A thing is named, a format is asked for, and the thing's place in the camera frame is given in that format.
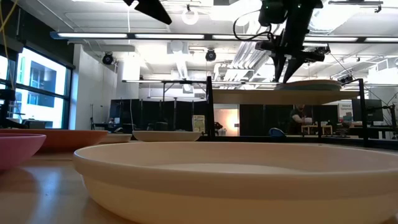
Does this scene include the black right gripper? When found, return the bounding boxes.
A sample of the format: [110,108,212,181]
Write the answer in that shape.
[255,14,315,84]

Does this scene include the orange plate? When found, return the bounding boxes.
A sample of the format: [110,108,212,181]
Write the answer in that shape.
[0,128,109,153]

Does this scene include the overhead LED light bar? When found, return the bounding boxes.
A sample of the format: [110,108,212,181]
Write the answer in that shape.
[49,30,398,44]

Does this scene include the person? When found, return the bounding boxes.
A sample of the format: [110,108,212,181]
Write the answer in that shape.
[289,105,313,135]

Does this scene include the wooden crate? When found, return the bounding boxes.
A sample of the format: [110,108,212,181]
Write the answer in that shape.
[300,124,333,136]

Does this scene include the blue rounded object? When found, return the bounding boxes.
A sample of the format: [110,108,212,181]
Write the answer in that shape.
[269,127,287,138]

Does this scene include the white green sign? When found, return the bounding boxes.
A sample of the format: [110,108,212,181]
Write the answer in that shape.
[338,101,354,124]

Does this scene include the black monitor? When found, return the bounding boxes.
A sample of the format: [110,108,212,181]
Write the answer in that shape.
[351,98,384,123]

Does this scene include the yellow printed box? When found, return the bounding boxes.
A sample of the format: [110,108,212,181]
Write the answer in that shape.
[192,114,206,134]

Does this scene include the large window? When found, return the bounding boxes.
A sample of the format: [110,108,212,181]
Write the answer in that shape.
[0,46,73,130]

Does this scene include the dark background cabinet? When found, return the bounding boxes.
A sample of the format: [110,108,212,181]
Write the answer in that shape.
[21,119,50,130]

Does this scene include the black equipment stand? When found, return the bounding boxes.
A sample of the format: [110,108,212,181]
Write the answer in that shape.
[0,88,19,129]

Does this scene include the pink plate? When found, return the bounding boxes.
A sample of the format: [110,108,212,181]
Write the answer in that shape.
[0,133,47,171]

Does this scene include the wooden shelf with black frame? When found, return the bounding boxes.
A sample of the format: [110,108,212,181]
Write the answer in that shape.
[205,75,371,147]

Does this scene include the white ring lamp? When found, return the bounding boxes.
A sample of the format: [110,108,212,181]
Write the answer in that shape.
[181,7,200,26]

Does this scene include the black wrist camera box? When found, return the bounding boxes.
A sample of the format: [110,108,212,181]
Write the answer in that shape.
[259,0,289,26]

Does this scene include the black partition wall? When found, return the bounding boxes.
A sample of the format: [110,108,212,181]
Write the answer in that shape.
[109,98,208,131]
[239,104,340,135]

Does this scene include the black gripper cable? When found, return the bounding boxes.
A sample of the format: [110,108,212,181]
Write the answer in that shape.
[232,9,274,42]

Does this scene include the black background frame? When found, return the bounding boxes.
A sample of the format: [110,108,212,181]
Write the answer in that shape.
[122,79,208,131]

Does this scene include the yellow cable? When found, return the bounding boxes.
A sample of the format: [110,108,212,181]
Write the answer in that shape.
[0,0,19,91]

